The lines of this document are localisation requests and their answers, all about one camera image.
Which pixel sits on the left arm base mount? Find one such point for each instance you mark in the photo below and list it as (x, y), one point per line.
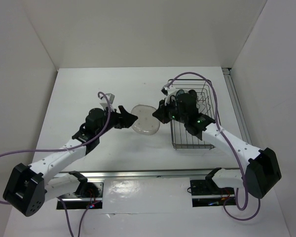
(93, 194)

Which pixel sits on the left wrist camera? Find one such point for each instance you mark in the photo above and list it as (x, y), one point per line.
(106, 100)

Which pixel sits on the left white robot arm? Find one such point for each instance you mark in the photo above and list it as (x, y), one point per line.
(29, 186)

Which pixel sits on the black round plate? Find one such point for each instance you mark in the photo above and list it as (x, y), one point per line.
(193, 94)

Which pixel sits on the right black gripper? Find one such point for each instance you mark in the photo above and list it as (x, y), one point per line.
(161, 111)

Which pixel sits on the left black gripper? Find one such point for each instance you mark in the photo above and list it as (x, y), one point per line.
(124, 119)

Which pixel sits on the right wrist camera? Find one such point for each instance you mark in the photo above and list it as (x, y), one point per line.
(168, 91)

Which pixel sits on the smoky grey glass plate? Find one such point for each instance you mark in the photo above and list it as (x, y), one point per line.
(146, 124)

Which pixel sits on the metal wire dish rack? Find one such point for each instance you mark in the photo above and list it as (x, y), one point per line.
(187, 134)

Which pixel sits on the aluminium rail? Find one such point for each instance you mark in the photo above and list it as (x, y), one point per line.
(137, 174)

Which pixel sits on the blue floral ceramic plate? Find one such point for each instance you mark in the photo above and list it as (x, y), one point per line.
(180, 92)

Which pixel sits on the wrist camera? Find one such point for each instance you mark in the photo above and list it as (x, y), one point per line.
(106, 100)
(168, 91)

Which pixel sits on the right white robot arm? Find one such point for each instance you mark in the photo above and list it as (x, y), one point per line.
(259, 170)

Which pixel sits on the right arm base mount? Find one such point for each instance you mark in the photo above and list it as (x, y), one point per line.
(203, 196)

